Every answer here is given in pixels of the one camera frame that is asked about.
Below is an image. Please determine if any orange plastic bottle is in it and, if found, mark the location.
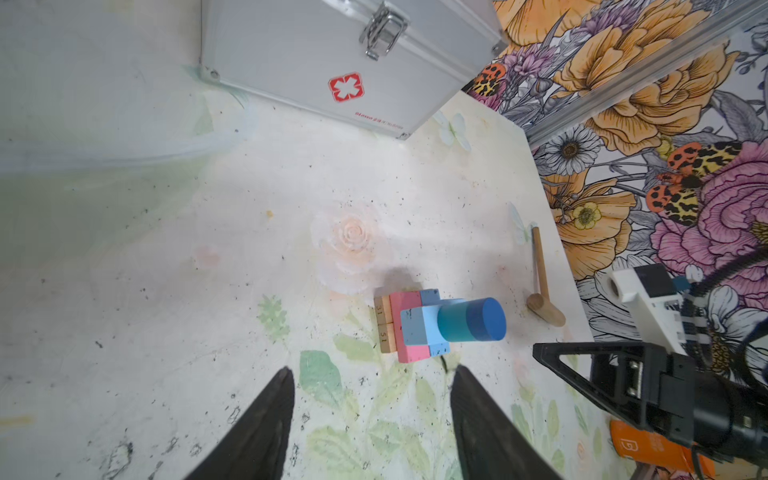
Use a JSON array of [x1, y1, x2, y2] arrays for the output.
[[609, 419, 696, 479]]

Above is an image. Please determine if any pink rectangular block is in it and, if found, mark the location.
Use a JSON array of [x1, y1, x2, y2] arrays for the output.
[[389, 291, 430, 363]]

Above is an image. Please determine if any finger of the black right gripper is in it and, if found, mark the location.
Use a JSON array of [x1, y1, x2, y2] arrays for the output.
[[532, 342, 648, 428]]

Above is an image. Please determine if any clear plastic bowl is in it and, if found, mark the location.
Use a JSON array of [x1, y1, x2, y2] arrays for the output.
[[1, 24, 257, 175]]

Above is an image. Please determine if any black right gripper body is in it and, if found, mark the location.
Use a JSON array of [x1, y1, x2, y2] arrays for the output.
[[589, 343, 767, 467]]

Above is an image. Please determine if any small wooden stick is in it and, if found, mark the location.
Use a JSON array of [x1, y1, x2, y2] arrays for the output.
[[526, 227, 566, 327]]

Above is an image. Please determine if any light blue cube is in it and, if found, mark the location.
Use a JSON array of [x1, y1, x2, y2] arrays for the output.
[[400, 307, 427, 346]]

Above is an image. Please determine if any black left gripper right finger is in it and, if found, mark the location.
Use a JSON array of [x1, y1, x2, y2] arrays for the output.
[[450, 365, 560, 480]]

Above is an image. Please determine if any silver aluminium case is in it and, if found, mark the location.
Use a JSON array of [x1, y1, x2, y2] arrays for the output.
[[200, 0, 507, 140]]

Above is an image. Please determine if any dark blue round block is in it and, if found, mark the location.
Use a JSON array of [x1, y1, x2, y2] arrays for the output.
[[465, 298, 507, 342]]

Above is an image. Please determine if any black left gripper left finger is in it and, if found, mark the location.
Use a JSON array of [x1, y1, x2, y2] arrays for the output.
[[187, 367, 296, 479]]

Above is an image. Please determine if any natural wood block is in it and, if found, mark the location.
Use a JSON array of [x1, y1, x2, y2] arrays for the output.
[[378, 323, 397, 354], [374, 295, 394, 325]]

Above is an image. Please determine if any blue rectangular block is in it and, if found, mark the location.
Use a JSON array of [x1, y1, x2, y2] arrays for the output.
[[420, 289, 450, 357]]

